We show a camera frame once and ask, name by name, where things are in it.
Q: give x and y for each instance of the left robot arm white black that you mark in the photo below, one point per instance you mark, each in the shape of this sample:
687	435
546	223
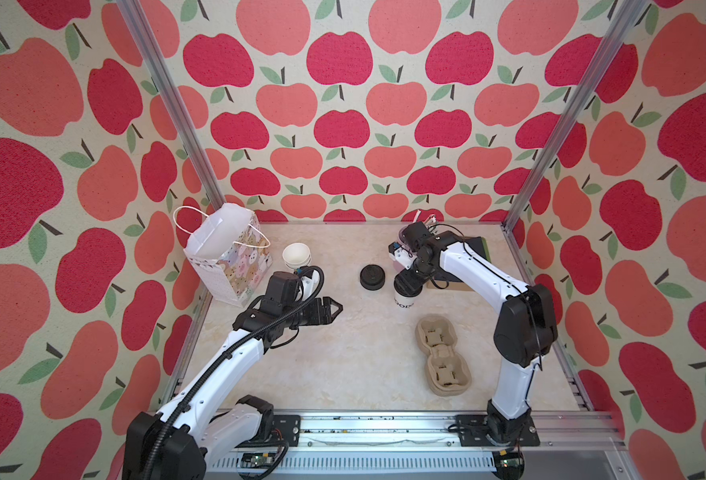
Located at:
209	384

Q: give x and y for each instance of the brown pulp cup carrier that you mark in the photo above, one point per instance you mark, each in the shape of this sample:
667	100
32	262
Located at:
446	371

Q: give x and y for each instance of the single white paper cup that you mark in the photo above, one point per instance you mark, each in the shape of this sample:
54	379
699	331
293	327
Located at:
404	301

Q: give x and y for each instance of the brown cardboard napkin tray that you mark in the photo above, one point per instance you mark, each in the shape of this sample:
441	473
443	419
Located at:
448	286

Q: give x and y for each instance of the stack of dark napkins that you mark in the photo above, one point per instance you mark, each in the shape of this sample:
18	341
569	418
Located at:
482	246

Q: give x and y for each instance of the aluminium corner post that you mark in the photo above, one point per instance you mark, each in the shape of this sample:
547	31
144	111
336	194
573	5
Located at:
143	36
622	23

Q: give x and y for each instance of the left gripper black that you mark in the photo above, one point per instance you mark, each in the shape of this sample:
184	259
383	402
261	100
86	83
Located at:
324	307

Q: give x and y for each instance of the stack of white paper cups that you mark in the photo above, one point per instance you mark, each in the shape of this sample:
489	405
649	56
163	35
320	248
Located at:
296	255

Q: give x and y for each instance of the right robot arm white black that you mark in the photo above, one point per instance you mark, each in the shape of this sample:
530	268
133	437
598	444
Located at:
526	327

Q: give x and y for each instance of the right aluminium corner post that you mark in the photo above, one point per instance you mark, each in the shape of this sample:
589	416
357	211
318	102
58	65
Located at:
622	23

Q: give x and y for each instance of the cartoon animal paper gift bag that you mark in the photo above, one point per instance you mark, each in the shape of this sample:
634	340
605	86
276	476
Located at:
229	252

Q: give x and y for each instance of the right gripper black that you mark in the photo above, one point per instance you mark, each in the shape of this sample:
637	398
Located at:
429	276

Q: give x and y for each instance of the aluminium front rail frame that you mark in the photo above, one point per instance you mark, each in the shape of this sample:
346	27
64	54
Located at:
433	445

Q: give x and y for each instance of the left aluminium corner post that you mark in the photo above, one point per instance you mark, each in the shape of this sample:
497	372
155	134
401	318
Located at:
143	36

